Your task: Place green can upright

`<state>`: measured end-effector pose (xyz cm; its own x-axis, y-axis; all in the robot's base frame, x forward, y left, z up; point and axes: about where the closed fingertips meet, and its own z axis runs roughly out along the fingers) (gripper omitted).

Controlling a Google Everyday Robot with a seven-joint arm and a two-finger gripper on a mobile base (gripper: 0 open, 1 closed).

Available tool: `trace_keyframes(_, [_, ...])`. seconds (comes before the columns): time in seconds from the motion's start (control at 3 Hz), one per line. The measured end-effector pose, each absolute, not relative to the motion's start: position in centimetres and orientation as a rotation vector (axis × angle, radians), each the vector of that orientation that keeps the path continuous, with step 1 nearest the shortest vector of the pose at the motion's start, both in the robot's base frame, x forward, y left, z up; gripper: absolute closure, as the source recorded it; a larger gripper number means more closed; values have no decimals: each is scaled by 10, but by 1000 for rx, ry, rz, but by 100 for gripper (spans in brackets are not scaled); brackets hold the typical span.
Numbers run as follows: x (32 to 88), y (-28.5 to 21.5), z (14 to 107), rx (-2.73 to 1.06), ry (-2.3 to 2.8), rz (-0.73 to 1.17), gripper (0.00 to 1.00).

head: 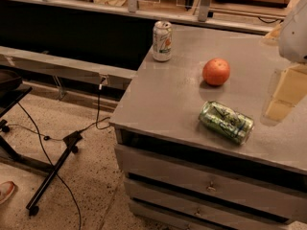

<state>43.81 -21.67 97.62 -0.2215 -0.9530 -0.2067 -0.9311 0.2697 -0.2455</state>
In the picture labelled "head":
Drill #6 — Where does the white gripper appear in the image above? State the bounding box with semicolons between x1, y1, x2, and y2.
260;0;307;127

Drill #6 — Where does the green soda can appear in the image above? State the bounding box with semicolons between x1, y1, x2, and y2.
199;102;254;145

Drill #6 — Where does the white soda can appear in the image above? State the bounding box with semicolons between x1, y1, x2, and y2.
153;21;172;61

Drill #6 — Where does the orange fruit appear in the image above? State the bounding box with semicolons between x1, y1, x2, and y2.
202;57;230;86

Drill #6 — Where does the grey drawer cabinet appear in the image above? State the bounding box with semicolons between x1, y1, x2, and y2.
111;25;307;230

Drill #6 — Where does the black rolling stand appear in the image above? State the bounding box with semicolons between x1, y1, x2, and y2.
0;70;82;217

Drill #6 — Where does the orange white shoe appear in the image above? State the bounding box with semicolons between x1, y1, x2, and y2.
0;181;15;204

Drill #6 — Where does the metal drawer handle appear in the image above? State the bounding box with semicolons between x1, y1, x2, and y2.
194;209;202;218
206;181;217;192

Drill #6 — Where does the lower metal drawer handle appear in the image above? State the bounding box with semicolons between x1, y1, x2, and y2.
194;209;202;218

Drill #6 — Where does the grey metal shelf rail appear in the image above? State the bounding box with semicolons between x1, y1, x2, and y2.
0;46;136;90

